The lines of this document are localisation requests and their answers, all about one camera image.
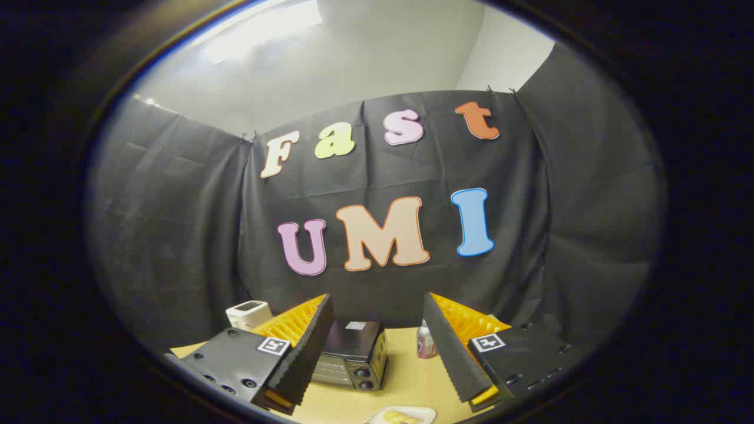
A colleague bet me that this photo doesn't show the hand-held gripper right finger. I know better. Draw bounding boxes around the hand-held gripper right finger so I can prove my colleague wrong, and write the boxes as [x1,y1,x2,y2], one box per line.
[423,293,573,413]

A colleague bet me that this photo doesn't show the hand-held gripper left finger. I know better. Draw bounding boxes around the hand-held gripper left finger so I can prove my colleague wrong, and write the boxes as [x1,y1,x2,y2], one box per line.
[165,294,335,416]

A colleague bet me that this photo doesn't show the black toaster oven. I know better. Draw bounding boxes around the black toaster oven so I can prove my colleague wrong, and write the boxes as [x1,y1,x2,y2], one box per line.
[310,320,389,392]

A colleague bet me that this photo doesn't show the white pop-up toaster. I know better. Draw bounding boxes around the white pop-up toaster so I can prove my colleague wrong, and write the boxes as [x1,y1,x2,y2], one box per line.
[226,300,273,332]

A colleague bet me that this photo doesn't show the pink drink bottle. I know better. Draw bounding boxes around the pink drink bottle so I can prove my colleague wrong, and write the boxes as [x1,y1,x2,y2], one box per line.
[416,320,437,359]

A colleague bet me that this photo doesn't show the white square plate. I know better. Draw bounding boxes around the white square plate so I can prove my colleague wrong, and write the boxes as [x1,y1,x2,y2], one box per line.
[364,406,437,424]

